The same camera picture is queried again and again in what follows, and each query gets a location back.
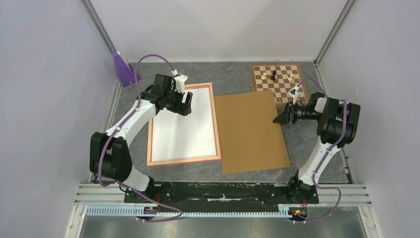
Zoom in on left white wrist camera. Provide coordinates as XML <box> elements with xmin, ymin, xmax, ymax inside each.
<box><xmin>171</xmin><ymin>69</ymin><xmax>188</xmax><ymax>93</ymax></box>

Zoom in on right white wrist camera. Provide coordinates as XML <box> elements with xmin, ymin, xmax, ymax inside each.
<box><xmin>288</xmin><ymin>86</ymin><xmax>300</xmax><ymax>105</ymax></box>

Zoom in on black chess piece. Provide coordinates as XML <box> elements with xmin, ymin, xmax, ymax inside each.
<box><xmin>270</xmin><ymin>70</ymin><xmax>277</xmax><ymax>81</ymax></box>

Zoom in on aluminium rail frame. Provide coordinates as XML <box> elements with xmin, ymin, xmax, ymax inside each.
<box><xmin>64</xmin><ymin>184</ymin><xmax>379</xmax><ymax>238</ymax></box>

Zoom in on purple plastic wedge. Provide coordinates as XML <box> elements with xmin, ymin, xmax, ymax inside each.
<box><xmin>112</xmin><ymin>51</ymin><xmax>137</xmax><ymax>87</ymax></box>

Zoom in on colourful printed photo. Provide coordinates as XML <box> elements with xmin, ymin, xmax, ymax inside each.
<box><xmin>151</xmin><ymin>86</ymin><xmax>218</xmax><ymax>163</ymax></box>

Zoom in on wooden chessboard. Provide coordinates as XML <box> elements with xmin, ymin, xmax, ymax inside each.
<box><xmin>249</xmin><ymin>63</ymin><xmax>310</xmax><ymax>109</ymax></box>

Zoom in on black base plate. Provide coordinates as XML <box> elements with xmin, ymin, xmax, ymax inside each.
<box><xmin>144</xmin><ymin>181</ymin><xmax>319</xmax><ymax>213</ymax></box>

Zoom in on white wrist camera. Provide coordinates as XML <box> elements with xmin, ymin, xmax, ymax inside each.
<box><xmin>288</xmin><ymin>86</ymin><xmax>300</xmax><ymax>105</ymax></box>
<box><xmin>171</xmin><ymin>69</ymin><xmax>188</xmax><ymax>93</ymax></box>

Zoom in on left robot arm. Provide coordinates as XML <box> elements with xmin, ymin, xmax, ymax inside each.
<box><xmin>89</xmin><ymin>74</ymin><xmax>193</xmax><ymax>202</ymax></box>

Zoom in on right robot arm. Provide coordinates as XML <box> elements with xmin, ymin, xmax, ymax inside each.
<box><xmin>273</xmin><ymin>92</ymin><xmax>361</xmax><ymax>203</ymax></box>

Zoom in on brown cardboard backing board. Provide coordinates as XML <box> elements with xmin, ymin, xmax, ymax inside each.
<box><xmin>214</xmin><ymin>91</ymin><xmax>291</xmax><ymax>174</ymax></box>

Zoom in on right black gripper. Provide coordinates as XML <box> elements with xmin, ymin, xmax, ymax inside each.
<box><xmin>273</xmin><ymin>102</ymin><xmax>321</xmax><ymax>124</ymax></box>

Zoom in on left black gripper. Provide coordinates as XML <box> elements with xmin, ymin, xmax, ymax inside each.
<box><xmin>164</xmin><ymin>86</ymin><xmax>193</xmax><ymax>116</ymax></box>

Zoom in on wooden picture frame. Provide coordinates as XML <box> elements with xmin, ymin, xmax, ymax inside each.
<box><xmin>146</xmin><ymin>82</ymin><xmax>222</xmax><ymax>167</ymax></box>

